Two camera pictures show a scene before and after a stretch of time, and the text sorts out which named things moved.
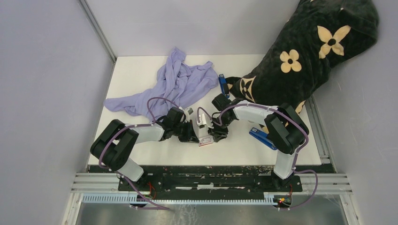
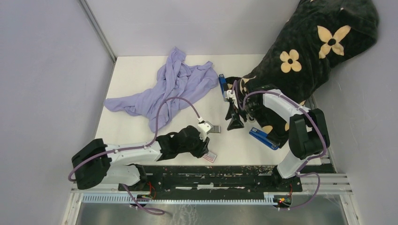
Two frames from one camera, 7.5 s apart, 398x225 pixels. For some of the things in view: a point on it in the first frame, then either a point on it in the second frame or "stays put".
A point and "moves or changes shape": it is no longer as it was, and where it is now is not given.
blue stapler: [262, 137] stays put
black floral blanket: [317, 33] stays put
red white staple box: [206, 140] moves or changes shape
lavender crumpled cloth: [178, 83] stays put
